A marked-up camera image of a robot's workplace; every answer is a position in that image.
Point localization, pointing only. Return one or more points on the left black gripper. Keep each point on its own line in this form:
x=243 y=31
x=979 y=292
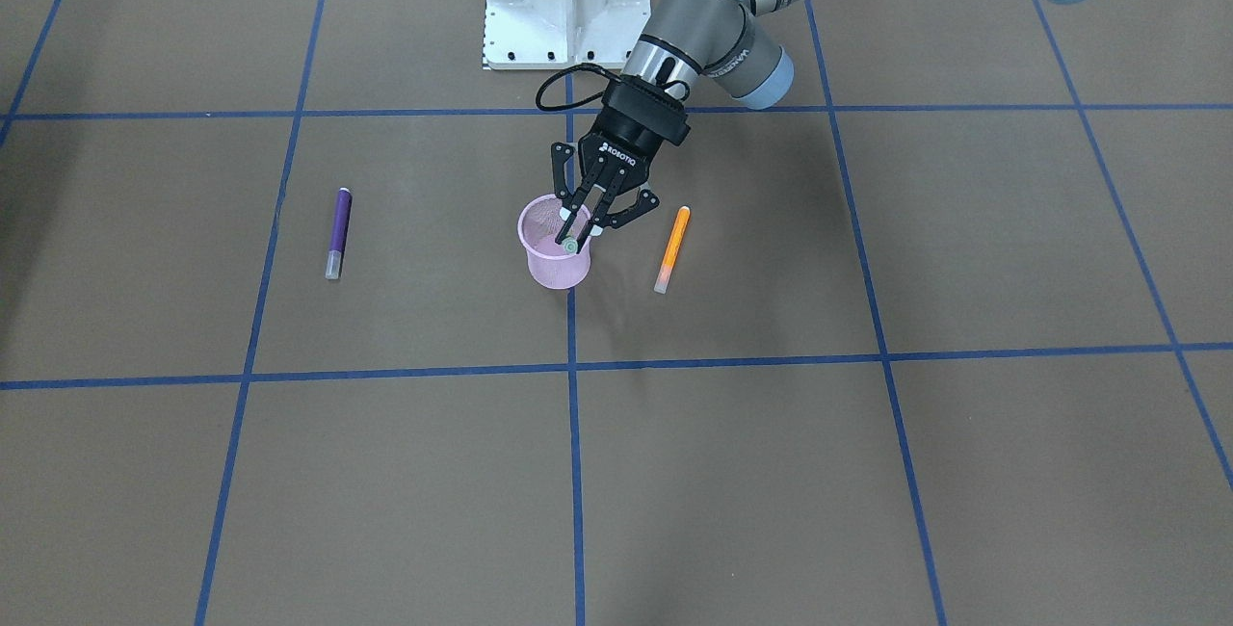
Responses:
x=624 y=150

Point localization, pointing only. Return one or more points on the orange highlighter pen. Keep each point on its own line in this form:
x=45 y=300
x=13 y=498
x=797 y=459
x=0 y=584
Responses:
x=673 y=246

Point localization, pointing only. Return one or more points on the purple marker pen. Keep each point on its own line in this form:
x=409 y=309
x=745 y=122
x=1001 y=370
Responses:
x=339 y=234

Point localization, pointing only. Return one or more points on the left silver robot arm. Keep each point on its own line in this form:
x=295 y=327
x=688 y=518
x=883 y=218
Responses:
x=684 y=41

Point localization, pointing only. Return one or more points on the pink mesh pen holder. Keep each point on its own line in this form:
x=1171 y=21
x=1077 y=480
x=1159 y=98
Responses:
x=538 y=224

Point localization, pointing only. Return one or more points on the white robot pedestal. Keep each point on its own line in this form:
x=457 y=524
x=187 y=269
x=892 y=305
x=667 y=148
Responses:
x=553 y=34

